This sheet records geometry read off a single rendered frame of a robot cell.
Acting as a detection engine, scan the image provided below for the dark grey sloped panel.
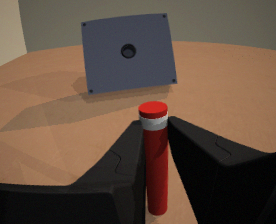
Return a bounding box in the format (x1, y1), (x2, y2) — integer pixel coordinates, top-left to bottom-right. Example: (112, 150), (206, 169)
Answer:
(81, 14), (178, 95)

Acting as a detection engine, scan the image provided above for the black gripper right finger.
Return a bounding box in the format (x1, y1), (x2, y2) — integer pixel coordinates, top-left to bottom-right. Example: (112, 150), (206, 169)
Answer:
(167, 116), (276, 224)

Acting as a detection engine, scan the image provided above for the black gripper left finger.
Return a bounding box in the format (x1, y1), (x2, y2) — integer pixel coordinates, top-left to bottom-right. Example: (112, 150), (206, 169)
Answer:
(0, 120), (146, 224)

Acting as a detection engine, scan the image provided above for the red peg with white band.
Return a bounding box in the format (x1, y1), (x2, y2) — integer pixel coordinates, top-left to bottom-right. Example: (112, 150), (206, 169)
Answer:
(139, 101), (169, 216)

